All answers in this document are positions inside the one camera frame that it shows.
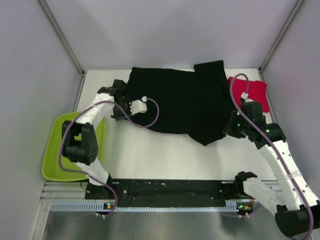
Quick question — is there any black t shirt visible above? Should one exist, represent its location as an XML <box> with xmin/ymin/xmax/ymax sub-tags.
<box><xmin>125</xmin><ymin>60</ymin><xmax>235</xmax><ymax>146</ymax></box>

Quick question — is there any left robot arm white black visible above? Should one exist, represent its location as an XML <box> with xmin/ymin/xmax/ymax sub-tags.
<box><xmin>58</xmin><ymin>79</ymin><xmax>131</xmax><ymax>199</ymax></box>

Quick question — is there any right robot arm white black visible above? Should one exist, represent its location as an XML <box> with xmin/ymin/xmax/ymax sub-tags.
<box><xmin>224</xmin><ymin>99</ymin><xmax>320</xmax><ymax>240</ymax></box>

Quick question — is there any folded red t shirt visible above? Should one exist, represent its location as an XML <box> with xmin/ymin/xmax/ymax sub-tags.
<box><xmin>232</xmin><ymin>78</ymin><xmax>270</xmax><ymax>113</ymax></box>

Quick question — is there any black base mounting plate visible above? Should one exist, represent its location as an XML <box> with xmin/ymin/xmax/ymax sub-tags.
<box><xmin>85</xmin><ymin>178</ymin><xmax>255</xmax><ymax>210</ymax></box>

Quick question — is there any lime green plastic bin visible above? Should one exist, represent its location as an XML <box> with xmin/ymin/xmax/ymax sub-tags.
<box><xmin>42</xmin><ymin>112</ymin><xmax>107</xmax><ymax>182</ymax></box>

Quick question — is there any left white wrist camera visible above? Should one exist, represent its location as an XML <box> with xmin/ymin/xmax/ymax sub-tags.
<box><xmin>129</xmin><ymin>96</ymin><xmax>148</xmax><ymax>115</ymax></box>

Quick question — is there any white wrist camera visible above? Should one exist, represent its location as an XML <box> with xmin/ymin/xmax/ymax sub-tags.
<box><xmin>129</xmin><ymin>96</ymin><xmax>148</xmax><ymax>115</ymax></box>
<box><xmin>240</xmin><ymin>92</ymin><xmax>254</xmax><ymax>104</ymax></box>

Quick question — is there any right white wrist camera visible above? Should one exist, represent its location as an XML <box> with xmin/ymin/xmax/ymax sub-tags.
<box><xmin>240</xmin><ymin>92</ymin><xmax>254</xmax><ymax>104</ymax></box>

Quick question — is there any left aluminium frame post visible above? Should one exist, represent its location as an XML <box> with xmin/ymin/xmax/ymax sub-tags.
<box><xmin>37</xmin><ymin>0</ymin><xmax>86</xmax><ymax>76</ymax></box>

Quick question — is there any aluminium frame post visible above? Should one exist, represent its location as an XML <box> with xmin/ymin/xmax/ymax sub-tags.
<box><xmin>37</xmin><ymin>0</ymin><xmax>86</xmax><ymax>76</ymax></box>
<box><xmin>258</xmin><ymin>0</ymin><xmax>306</xmax><ymax>74</ymax></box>

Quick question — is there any grey slotted cable duct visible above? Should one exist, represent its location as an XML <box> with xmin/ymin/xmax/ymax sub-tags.
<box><xmin>50</xmin><ymin>201</ymin><xmax>253</xmax><ymax>213</ymax></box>

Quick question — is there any right aluminium frame post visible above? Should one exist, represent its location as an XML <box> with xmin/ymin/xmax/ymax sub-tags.
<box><xmin>258</xmin><ymin>0</ymin><xmax>306</xmax><ymax>74</ymax></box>

